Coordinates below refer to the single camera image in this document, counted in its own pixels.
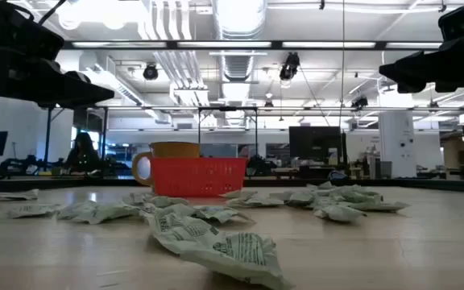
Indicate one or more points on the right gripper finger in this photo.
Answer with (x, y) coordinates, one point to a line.
(413, 70)

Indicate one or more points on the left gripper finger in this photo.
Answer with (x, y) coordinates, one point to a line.
(75, 92)

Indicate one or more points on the black ceiling spotlight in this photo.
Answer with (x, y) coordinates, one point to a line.
(359, 102)
(150, 72)

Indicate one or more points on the person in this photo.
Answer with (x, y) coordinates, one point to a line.
(82, 155)

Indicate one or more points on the white round column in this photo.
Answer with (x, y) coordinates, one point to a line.
(397, 141)

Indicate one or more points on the brown wooden crate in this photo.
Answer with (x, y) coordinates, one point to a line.
(452, 155)

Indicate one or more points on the yellow glass mug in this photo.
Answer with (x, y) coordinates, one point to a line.
(175, 150)

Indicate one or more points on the black monitor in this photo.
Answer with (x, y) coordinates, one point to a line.
(316, 145)

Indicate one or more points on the blue bag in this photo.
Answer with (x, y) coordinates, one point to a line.
(338, 175)

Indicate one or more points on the red slotted plastic basket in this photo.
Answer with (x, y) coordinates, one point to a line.
(200, 177)

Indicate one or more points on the black overhead frame beam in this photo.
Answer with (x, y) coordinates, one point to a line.
(171, 44)

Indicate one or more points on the black aluminium table frame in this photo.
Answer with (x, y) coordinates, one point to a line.
(437, 184)

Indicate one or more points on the black overhead camera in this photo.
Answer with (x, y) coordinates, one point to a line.
(289, 66)

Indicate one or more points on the silver ventilation duct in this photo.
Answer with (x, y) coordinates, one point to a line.
(238, 20)

